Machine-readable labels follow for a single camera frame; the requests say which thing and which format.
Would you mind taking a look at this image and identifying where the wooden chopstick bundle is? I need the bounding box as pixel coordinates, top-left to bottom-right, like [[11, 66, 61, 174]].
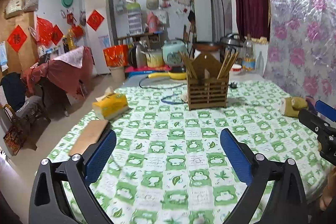
[[219, 49, 235, 80], [218, 52, 239, 79], [178, 50, 195, 80], [181, 52, 198, 80], [183, 53, 198, 79]]

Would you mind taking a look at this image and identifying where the right hand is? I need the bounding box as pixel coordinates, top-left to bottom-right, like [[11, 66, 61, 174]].
[[319, 167, 336, 211]]

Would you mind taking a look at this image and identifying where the olive green plush toy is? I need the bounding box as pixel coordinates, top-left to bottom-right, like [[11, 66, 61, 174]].
[[280, 97, 308, 118]]

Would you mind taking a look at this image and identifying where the clear plastic bottle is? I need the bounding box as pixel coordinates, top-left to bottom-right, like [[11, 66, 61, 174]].
[[242, 34, 256, 72]]

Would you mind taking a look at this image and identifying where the red white bowl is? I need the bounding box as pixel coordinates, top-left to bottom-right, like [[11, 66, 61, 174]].
[[230, 64, 242, 75]]

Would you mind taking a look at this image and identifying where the black silver pressure cooker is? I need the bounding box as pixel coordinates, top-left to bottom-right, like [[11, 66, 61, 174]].
[[220, 33, 245, 48]]

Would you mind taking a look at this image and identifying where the brown wooden chopstick holder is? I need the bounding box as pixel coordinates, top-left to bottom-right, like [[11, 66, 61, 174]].
[[187, 52, 229, 110]]

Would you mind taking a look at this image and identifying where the yellow tissue pack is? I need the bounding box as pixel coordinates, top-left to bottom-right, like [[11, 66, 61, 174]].
[[92, 86, 129, 120]]

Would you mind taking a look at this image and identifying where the green white checkered tablecloth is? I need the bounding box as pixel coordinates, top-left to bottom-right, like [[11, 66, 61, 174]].
[[45, 79, 333, 224]]

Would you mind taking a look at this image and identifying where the white cooker with brown pan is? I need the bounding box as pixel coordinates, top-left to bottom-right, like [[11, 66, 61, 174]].
[[193, 41, 222, 61]]

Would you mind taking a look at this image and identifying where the red cloth covered table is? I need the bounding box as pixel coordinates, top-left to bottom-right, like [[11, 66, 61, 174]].
[[22, 46, 93, 98]]

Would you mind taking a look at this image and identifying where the white waste bin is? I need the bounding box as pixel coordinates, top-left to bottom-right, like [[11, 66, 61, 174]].
[[109, 67, 126, 85]]

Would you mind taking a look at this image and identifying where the yellow electric pan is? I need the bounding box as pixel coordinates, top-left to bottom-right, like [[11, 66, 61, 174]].
[[147, 67, 187, 80]]

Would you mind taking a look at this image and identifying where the red gift bag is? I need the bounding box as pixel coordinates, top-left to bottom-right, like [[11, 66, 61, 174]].
[[103, 45, 129, 67]]

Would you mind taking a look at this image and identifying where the yellow cooking oil bottle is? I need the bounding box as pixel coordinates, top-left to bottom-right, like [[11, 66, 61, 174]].
[[67, 28, 77, 51]]

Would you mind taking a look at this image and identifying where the mint green rice cooker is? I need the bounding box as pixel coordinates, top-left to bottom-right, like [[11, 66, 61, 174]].
[[162, 40, 188, 67]]

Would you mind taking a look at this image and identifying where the steel electric kettle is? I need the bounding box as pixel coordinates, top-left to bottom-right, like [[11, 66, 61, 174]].
[[128, 43, 147, 69]]

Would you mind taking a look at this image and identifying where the yellow enamel pot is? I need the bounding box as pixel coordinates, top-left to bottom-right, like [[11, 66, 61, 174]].
[[142, 50, 165, 68]]

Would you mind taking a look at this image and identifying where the white refrigerator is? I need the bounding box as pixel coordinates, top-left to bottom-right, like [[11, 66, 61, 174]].
[[85, 0, 117, 75]]

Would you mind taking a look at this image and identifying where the pink thermos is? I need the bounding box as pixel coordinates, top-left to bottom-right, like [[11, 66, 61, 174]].
[[146, 11, 161, 34]]

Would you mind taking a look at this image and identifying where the white plastic drawer tower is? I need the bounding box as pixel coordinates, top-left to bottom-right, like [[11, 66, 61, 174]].
[[126, 2, 143, 35]]

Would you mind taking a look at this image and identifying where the blue cable loop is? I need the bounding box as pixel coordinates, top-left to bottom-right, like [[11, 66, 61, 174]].
[[160, 93, 188, 105]]

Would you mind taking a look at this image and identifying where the round green wall plate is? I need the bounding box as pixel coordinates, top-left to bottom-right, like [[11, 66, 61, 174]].
[[61, 0, 74, 8]]

